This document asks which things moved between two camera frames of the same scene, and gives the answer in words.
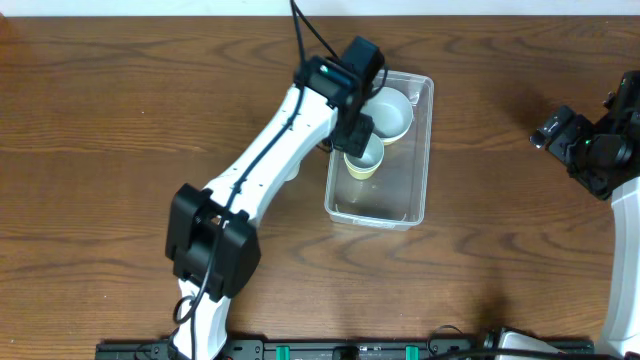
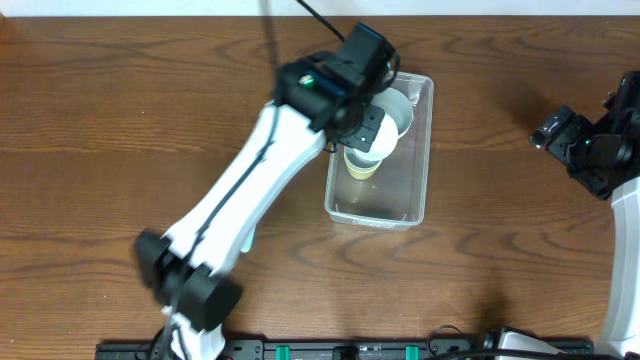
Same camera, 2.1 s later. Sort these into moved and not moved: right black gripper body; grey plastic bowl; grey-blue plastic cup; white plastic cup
Moved: white plastic cup
Not moved: grey-blue plastic cup; grey plastic bowl; right black gripper body
